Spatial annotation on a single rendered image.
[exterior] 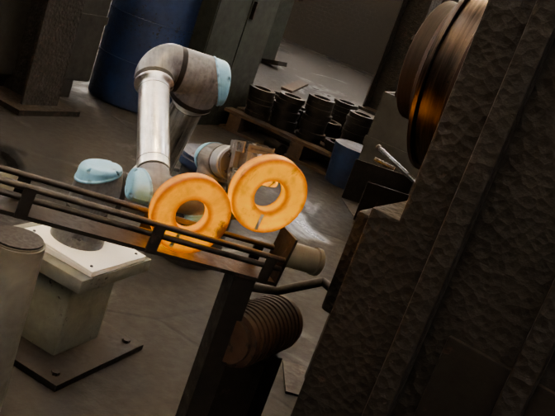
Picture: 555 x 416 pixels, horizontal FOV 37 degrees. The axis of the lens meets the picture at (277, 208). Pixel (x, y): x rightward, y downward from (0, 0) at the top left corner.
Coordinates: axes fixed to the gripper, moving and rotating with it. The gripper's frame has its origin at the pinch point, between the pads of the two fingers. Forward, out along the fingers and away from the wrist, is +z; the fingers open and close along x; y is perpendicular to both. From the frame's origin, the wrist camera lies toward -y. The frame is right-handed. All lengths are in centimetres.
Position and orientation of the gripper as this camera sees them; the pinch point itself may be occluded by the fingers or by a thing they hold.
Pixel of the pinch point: (270, 184)
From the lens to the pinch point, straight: 162.8
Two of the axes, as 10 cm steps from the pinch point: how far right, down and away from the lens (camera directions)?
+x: 8.7, 1.7, 4.6
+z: 4.3, 1.4, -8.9
